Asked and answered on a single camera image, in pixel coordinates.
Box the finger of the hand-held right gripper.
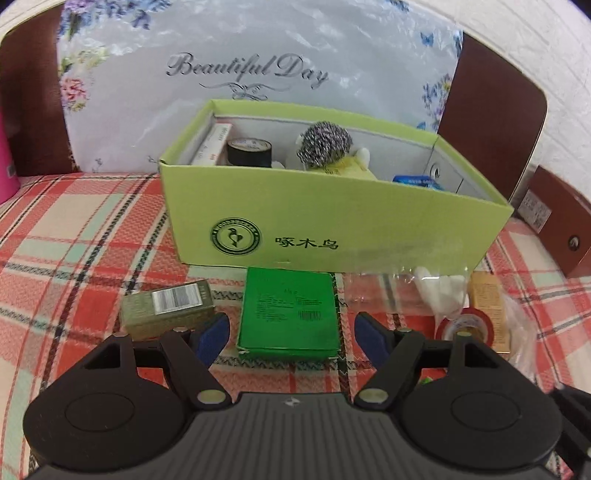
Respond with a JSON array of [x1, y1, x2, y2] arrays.
[[549, 383, 591, 467]]

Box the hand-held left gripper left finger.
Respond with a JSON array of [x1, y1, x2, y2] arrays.
[[83, 313, 232, 409]]

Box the black tape roll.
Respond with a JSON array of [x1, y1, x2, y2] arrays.
[[226, 137, 273, 168]]

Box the pink thermos bottle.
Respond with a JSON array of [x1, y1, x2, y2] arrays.
[[0, 111, 20, 204]]

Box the blue gum bottle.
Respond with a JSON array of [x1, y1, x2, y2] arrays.
[[392, 174, 444, 190]]

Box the clear plastic bag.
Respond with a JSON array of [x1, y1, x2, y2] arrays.
[[342, 268, 550, 384]]

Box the red tape roll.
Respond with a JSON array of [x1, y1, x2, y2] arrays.
[[434, 308, 496, 352]]

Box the brown wooden headboard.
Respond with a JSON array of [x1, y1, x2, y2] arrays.
[[0, 8, 548, 204]]

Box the white box with orange print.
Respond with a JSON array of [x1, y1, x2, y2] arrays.
[[189, 121, 234, 166]]

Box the light green cardboard box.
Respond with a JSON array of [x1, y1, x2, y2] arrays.
[[158, 99, 515, 275]]

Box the steel wool scrubber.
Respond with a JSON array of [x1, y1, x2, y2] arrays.
[[295, 121, 354, 167]]

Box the gold small box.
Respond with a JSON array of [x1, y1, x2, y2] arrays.
[[466, 271, 511, 358]]

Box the brown cardboard box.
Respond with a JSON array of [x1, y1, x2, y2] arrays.
[[512, 166, 591, 280]]

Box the floral printed plastic bag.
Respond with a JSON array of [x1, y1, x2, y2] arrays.
[[56, 0, 465, 174]]

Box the plaid blanket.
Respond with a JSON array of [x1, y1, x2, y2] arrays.
[[0, 173, 591, 480]]

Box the olive box with barcode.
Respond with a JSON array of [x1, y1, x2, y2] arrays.
[[120, 281, 216, 340]]

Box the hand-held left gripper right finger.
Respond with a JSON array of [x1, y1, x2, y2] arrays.
[[353, 311, 506, 409]]

